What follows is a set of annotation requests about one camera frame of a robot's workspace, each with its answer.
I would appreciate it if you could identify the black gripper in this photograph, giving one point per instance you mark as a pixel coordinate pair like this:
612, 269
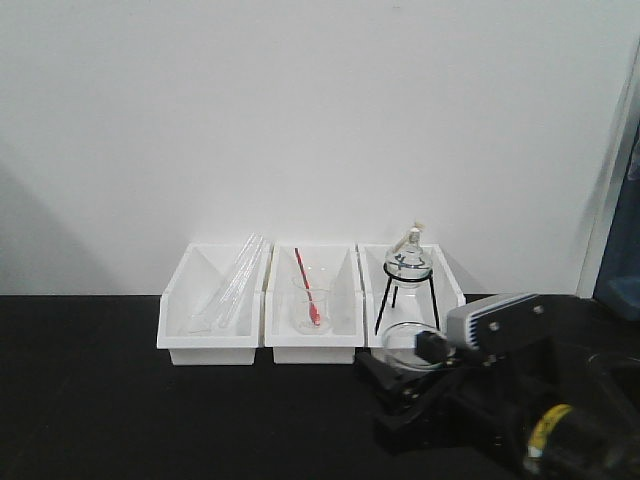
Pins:
490, 401

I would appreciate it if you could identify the clear glass beaker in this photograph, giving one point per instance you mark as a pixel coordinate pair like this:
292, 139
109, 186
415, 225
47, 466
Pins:
400, 345

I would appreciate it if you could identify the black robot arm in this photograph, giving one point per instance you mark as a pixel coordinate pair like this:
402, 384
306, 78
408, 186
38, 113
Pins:
616, 458

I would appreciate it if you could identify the glass beaker in middle bin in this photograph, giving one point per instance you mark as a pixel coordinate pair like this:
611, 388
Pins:
300, 317

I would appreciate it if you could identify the right white storage bin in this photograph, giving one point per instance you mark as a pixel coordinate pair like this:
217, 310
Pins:
412, 304

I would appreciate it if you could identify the white storage bin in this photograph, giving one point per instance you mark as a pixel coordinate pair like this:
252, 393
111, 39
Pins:
332, 267
200, 274
412, 304

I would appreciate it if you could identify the red dropper stick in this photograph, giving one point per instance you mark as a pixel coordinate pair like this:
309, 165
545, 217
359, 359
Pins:
313, 311

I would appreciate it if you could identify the black tripod stand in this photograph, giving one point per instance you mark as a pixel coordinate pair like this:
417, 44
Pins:
400, 281

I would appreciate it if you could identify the glass alcohol lamp flask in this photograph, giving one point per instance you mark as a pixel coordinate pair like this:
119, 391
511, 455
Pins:
406, 259

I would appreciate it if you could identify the middle white storage bin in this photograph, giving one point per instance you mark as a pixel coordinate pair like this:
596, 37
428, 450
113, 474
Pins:
332, 267

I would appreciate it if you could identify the left white storage bin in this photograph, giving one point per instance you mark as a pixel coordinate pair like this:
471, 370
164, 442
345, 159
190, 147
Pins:
200, 274

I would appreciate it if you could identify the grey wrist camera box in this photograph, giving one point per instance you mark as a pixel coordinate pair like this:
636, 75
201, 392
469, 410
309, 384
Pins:
498, 323

